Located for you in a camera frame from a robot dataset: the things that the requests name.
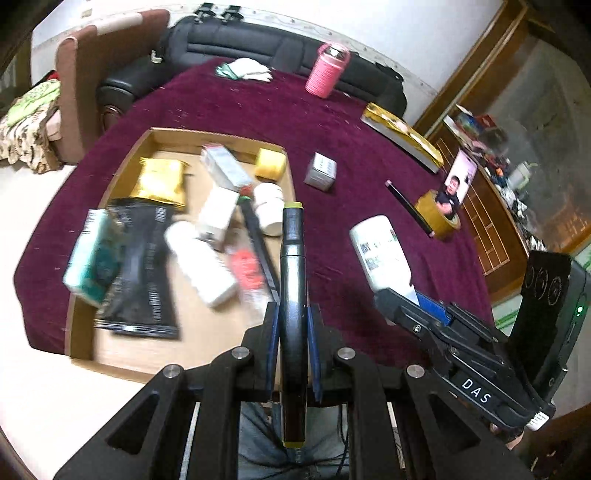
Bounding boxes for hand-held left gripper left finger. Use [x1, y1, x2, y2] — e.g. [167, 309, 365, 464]
[53, 302, 282, 480]

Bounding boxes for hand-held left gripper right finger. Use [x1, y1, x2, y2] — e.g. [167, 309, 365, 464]
[305, 302, 539, 480]

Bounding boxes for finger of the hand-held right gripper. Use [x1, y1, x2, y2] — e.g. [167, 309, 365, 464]
[414, 290, 509, 360]
[374, 287, 511, 384]

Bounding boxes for thick black marker yellow caps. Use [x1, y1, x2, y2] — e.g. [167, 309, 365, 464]
[279, 202, 309, 449]

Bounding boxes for white pill bottle black text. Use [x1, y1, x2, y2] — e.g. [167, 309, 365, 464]
[349, 215, 415, 301]

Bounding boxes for shallow cardboard box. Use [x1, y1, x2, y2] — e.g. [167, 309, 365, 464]
[65, 128, 298, 386]

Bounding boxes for black marker green end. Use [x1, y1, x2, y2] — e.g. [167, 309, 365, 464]
[237, 196, 281, 303]

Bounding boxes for large white plastic bottle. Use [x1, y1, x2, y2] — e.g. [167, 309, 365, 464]
[165, 220, 239, 308]

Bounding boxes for white medicine bottle red label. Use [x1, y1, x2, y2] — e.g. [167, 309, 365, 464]
[253, 182, 286, 237]

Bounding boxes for small grey red-edged box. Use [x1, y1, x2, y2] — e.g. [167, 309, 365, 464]
[200, 144, 254, 195]

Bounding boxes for gold foil packet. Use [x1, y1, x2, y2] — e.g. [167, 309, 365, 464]
[131, 157, 190, 212]

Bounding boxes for teal tissue pack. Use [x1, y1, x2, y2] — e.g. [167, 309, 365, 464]
[62, 209, 127, 308]

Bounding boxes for red clear plastic packet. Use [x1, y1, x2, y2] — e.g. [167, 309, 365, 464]
[226, 244, 273, 324]

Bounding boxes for wooden sideboard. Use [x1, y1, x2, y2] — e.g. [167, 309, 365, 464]
[413, 0, 591, 305]

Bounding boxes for yellow tape roll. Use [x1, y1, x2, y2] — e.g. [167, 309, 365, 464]
[416, 189, 461, 240]

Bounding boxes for thin black stick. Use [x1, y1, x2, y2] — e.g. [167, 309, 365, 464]
[385, 180, 437, 237]

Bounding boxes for framed photo of person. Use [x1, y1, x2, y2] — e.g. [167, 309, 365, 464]
[443, 148, 478, 217]

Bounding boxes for black foil packet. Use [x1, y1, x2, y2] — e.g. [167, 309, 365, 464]
[95, 198, 181, 341]

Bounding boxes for gold gift box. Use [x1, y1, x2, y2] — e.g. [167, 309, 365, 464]
[361, 104, 444, 174]

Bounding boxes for white barcode box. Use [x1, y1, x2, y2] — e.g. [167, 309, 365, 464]
[304, 152, 337, 192]

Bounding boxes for clutter of small items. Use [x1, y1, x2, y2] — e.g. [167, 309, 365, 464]
[443, 104, 555, 259]

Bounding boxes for maroon tablecloth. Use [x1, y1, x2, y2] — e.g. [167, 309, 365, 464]
[14, 58, 495, 361]

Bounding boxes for pink knitted sleeve bottle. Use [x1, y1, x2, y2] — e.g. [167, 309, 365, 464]
[305, 41, 350, 99]

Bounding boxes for white and green cloth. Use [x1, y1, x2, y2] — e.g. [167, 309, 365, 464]
[215, 58, 273, 83]

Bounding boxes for black leather sofa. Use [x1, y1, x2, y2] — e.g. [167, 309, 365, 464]
[97, 18, 408, 116]

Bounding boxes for brown armchair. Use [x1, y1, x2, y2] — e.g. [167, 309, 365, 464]
[55, 9, 171, 164]

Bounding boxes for printed blanket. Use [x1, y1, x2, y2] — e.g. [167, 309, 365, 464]
[0, 78, 63, 174]

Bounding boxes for black cable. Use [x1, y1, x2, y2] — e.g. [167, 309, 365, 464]
[335, 406, 352, 480]

